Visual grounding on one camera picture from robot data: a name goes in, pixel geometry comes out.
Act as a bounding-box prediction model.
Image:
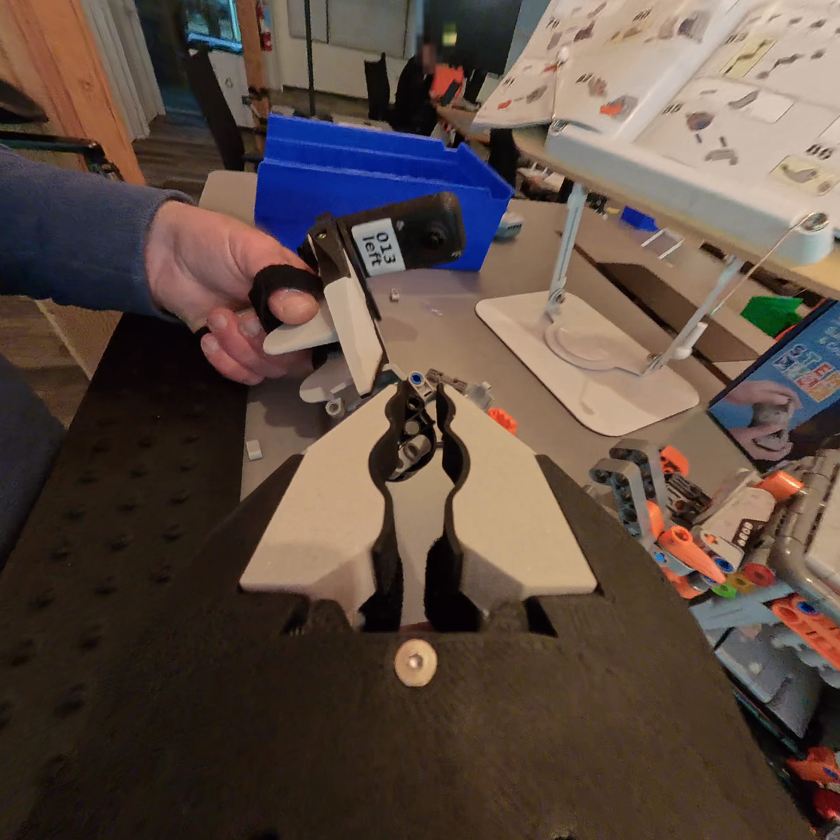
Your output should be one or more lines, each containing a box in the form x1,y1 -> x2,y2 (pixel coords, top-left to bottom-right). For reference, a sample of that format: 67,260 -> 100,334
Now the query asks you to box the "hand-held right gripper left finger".
239,382 -> 406,631

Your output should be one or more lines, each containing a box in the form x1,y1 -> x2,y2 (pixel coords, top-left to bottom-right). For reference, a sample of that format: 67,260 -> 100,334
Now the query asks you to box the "person's left hand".
144,199 -> 324,386

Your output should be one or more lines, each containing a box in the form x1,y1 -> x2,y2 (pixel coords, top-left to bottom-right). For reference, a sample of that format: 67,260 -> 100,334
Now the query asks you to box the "black perforated board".
0,314 -> 250,840

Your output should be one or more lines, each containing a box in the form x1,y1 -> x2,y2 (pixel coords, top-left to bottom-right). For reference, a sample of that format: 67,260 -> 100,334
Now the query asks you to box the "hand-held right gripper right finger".
424,382 -> 599,632

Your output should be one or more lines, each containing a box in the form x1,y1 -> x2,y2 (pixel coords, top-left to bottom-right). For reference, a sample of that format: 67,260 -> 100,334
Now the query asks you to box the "clear acrylic stand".
640,227 -> 685,261

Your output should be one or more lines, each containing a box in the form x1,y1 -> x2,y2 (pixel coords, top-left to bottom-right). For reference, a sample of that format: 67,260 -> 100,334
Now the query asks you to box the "blue storage bin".
255,113 -> 515,273

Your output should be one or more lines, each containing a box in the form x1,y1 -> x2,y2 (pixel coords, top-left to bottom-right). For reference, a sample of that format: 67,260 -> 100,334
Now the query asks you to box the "person's left forearm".
0,146 -> 194,316

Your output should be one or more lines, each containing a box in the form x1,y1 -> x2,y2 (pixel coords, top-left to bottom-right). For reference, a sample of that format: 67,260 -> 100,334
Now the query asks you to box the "robot kit box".
709,298 -> 840,472

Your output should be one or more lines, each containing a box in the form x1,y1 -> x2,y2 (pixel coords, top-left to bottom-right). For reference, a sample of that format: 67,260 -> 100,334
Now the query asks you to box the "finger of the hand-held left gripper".
323,271 -> 388,399

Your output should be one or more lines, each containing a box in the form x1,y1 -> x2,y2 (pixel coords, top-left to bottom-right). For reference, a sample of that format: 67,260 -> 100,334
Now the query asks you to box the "black wheel brick assembly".
299,357 -> 358,417

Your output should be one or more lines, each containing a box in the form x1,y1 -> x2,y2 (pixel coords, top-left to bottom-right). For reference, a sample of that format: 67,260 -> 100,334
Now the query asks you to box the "tracked toy robot vehicle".
587,438 -> 840,828

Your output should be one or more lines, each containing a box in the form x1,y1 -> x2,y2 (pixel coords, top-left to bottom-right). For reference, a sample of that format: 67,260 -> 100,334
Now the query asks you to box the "green plastic piece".
740,295 -> 807,337

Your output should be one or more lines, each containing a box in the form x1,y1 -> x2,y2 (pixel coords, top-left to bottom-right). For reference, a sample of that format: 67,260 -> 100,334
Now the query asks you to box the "black toy wheel assembly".
386,369 -> 439,483

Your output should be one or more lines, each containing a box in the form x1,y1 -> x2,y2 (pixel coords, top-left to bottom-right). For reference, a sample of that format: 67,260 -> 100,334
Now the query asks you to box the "open instruction booklet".
472,0 -> 840,198

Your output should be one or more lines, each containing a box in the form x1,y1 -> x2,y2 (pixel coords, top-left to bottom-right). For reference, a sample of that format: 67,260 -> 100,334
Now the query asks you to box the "white book stand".
476,115 -> 840,437

